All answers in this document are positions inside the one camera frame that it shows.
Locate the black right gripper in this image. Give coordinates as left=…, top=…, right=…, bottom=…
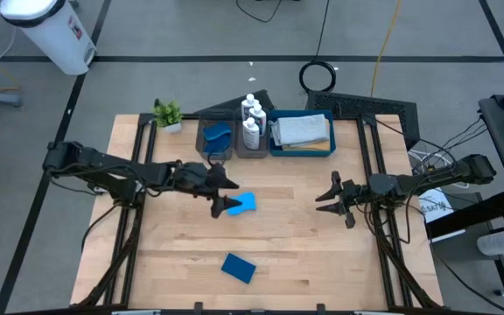
left=314, top=171, right=369, bottom=230

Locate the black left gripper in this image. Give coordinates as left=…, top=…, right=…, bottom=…
left=175, top=161, right=244, bottom=220

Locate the white plastic restorer bottle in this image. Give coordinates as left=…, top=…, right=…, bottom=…
left=249, top=102, right=268, bottom=137
left=241, top=116, right=262, bottom=151
left=240, top=93, right=257, bottom=122

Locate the grey translucent plastic bin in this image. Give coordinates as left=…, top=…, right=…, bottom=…
left=195, top=108, right=236, bottom=161
left=234, top=107, right=270, bottom=160

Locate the blue plastic bin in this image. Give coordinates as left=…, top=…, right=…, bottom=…
left=268, top=108, right=338, bottom=158

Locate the black triangular panel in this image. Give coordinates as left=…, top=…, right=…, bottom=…
left=192, top=88, right=277, bottom=116

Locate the small green potted plant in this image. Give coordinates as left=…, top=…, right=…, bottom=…
left=152, top=98, right=184, bottom=134

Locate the black perforated panel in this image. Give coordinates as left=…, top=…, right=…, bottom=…
left=304, top=90, right=422, bottom=152

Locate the white printed paper sheet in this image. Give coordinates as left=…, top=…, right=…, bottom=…
left=417, top=186, right=455, bottom=224

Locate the black metal beam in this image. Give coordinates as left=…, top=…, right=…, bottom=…
left=425, top=187, right=504, bottom=240

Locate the translucent white container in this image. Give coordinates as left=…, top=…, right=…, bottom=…
left=476, top=230, right=504, bottom=257

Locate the white trash can black rim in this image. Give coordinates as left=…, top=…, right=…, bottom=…
left=0, top=0, right=98, bottom=76

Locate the black aluminium table frame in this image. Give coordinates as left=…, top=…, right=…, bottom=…
left=72, top=112, right=444, bottom=315

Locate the coiled black floor cable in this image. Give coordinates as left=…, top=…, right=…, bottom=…
left=298, top=0, right=338, bottom=94

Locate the yellow cable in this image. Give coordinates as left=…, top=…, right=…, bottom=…
left=369, top=0, right=404, bottom=98

